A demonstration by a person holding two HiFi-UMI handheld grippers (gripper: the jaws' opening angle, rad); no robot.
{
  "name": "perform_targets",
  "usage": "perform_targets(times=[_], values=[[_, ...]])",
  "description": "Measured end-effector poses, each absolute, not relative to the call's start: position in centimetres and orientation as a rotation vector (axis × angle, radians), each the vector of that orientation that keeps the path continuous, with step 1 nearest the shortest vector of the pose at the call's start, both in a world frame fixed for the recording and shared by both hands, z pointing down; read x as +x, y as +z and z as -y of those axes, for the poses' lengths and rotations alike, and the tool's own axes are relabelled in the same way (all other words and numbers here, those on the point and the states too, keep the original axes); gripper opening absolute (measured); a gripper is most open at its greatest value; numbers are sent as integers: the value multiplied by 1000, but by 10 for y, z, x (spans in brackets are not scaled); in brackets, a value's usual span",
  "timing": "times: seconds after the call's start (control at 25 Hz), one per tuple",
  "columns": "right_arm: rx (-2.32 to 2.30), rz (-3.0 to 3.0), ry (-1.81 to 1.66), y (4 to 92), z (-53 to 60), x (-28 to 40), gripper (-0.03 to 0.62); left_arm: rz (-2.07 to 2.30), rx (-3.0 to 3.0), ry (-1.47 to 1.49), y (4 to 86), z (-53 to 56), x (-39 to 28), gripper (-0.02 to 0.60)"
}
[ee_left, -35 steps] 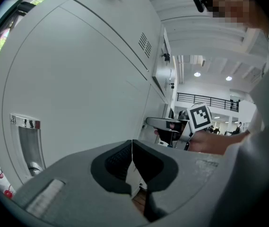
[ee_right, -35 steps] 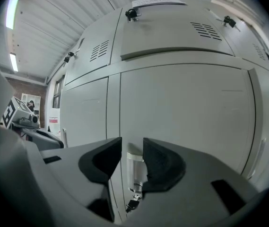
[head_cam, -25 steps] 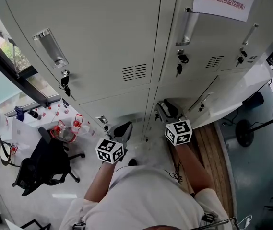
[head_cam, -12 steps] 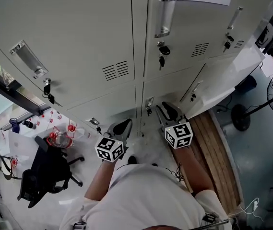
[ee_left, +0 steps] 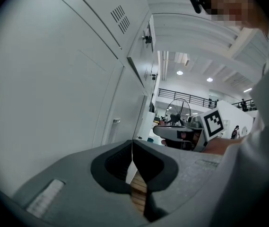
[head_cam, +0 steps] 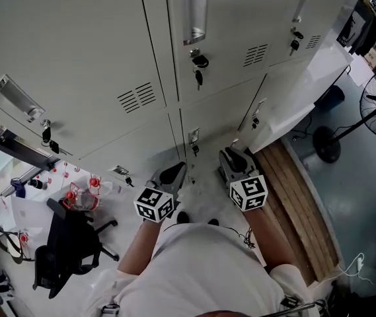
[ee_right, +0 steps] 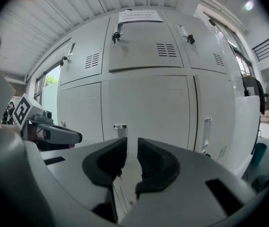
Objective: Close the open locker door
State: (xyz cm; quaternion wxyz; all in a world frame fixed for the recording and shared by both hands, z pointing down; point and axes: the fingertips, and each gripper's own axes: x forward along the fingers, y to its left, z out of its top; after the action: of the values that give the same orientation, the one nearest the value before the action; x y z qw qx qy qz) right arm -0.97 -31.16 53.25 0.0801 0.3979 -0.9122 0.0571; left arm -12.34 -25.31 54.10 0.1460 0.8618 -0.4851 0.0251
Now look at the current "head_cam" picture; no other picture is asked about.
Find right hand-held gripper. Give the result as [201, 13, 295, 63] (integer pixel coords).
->
[219, 147, 269, 213]

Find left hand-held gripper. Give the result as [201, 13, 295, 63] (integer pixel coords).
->
[133, 162, 188, 223]

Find grey metal locker cabinet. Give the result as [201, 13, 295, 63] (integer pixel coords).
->
[0, 0, 363, 191]

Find person's right forearm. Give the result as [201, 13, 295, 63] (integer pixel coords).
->
[245, 208, 296, 270]

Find person's left forearm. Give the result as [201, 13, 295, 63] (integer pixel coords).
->
[118, 219, 165, 275]

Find black keys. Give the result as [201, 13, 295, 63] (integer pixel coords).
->
[41, 120, 60, 155]
[189, 48, 210, 91]
[289, 27, 305, 56]

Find wooden slat platform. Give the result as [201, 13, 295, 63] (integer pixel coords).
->
[255, 140, 340, 289]

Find large clear glass jar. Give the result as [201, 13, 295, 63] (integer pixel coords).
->
[75, 190, 101, 211]

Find person's white shirt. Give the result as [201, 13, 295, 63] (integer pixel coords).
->
[85, 222, 311, 317]

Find blue bin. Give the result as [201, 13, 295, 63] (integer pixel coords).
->
[316, 84, 346, 112]

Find black office chair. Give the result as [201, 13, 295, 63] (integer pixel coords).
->
[32, 197, 121, 299]

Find white counter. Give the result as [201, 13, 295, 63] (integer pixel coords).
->
[250, 38, 354, 154]

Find black cylindrical bottle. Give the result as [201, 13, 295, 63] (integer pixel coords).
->
[27, 178, 48, 191]

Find white paper-covered desk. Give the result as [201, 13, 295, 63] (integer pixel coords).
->
[0, 193, 48, 244]

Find blue cloth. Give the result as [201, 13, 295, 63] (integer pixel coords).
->
[10, 178, 26, 197]

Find dark clothes on rack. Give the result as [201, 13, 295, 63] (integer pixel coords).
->
[336, 0, 376, 55]

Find black floor cable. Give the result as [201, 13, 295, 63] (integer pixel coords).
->
[239, 228, 256, 249]

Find black window frame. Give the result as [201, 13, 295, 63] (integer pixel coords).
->
[0, 110, 59, 171]

